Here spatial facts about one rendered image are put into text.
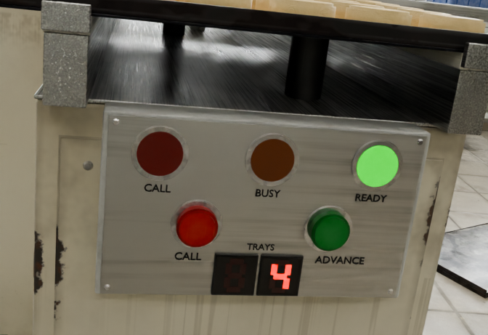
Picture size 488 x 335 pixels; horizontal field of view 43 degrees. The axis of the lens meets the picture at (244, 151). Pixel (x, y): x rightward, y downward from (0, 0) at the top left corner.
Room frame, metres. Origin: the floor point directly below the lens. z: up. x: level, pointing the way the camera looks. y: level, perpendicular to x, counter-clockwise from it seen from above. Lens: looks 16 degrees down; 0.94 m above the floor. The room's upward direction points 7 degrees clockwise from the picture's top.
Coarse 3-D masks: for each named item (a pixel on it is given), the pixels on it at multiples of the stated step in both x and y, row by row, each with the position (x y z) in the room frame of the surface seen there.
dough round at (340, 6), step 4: (336, 4) 0.53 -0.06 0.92; (340, 4) 0.53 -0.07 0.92; (344, 4) 0.52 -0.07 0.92; (348, 4) 0.52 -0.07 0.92; (352, 4) 0.52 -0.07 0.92; (356, 4) 0.52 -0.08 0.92; (360, 4) 0.53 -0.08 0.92; (364, 4) 0.54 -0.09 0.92; (368, 4) 0.55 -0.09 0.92; (336, 8) 0.53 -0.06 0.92; (340, 8) 0.52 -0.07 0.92; (344, 8) 0.52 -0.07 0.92; (336, 12) 0.53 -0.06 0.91; (340, 12) 0.52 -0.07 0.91; (344, 12) 0.52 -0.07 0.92; (336, 16) 0.53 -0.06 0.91; (340, 16) 0.52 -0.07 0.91; (344, 16) 0.52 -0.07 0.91
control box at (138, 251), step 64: (128, 128) 0.40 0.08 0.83; (192, 128) 0.41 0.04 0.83; (256, 128) 0.42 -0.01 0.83; (320, 128) 0.43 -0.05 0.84; (384, 128) 0.45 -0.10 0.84; (128, 192) 0.40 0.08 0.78; (192, 192) 0.41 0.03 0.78; (256, 192) 0.42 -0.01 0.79; (320, 192) 0.43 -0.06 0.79; (384, 192) 0.44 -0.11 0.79; (128, 256) 0.40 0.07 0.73; (192, 256) 0.41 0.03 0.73; (256, 256) 0.42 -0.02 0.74; (320, 256) 0.43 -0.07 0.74; (384, 256) 0.44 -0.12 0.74
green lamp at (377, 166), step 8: (368, 152) 0.43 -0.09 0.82; (376, 152) 0.44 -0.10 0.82; (384, 152) 0.44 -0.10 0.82; (392, 152) 0.44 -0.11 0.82; (360, 160) 0.43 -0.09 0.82; (368, 160) 0.43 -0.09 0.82; (376, 160) 0.44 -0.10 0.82; (384, 160) 0.44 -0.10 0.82; (392, 160) 0.44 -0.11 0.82; (360, 168) 0.43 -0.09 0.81; (368, 168) 0.44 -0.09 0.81; (376, 168) 0.44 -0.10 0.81; (384, 168) 0.44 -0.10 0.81; (392, 168) 0.44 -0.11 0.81; (360, 176) 0.43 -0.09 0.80; (368, 176) 0.44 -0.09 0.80; (376, 176) 0.44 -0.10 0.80; (384, 176) 0.44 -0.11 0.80; (392, 176) 0.44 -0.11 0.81; (368, 184) 0.44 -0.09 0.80; (376, 184) 0.44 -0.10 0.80; (384, 184) 0.44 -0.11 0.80
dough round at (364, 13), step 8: (352, 8) 0.48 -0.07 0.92; (360, 8) 0.47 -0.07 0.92; (368, 8) 0.46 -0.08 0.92; (376, 8) 0.48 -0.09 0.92; (384, 8) 0.50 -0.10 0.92; (352, 16) 0.47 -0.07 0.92; (360, 16) 0.46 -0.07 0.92; (368, 16) 0.46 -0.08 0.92; (376, 16) 0.46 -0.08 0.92; (384, 16) 0.46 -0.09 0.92; (392, 16) 0.46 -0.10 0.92; (400, 16) 0.46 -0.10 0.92; (408, 16) 0.47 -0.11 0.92; (400, 24) 0.46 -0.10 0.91; (408, 24) 0.47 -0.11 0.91
